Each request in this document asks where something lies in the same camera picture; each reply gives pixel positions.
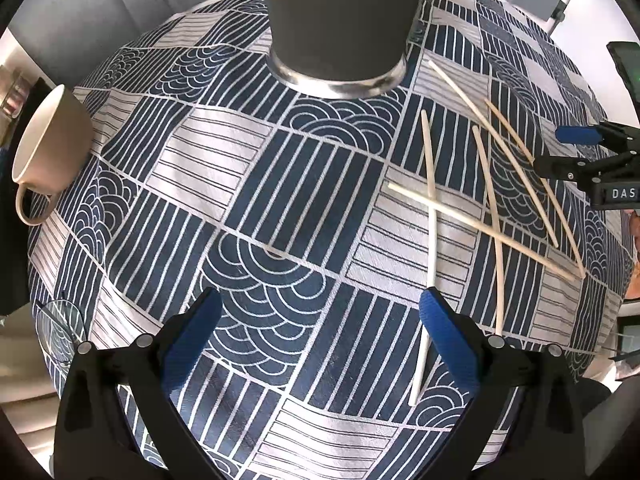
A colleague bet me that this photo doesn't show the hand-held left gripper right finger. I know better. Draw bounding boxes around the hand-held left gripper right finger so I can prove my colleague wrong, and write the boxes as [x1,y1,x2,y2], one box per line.
[419,287,586,480]

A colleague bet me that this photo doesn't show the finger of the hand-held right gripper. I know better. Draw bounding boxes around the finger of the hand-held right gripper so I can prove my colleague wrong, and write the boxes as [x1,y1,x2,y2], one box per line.
[533,149,640,183]
[555,120,640,153]

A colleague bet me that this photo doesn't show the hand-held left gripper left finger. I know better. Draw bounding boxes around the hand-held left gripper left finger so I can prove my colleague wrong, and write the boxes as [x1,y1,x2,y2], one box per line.
[54,287,223,480]

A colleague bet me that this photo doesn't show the wooden chopstick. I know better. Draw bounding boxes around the wooden chopstick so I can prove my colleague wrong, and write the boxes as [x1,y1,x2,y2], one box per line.
[428,60,561,249]
[387,182,577,282]
[407,109,440,407]
[472,125,506,337]
[485,99,586,278]

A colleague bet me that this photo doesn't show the dark grey utensil holder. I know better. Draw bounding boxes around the dark grey utensil holder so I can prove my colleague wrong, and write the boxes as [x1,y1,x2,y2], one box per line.
[260,0,426,100]

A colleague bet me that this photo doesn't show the white board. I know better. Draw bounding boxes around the white board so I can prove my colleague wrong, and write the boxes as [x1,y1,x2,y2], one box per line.
[550,0,640,46]

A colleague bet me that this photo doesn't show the clear eyeglasses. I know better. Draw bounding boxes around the clear eyeglasses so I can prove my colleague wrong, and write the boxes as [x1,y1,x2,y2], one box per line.
[35,299,85,365]

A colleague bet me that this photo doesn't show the blue white patterned tablecloth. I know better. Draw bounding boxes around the blue white patterned tablecloth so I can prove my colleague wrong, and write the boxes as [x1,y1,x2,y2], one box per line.
[27,0,628,480]

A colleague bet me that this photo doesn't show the black side table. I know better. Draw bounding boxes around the black side table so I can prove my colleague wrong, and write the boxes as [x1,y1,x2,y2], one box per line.
[0,67,51,313]

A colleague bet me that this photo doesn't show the beige ceramic mug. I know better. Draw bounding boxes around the beige ceramic mug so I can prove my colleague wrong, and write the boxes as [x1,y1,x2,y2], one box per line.
[11,84,95,226]

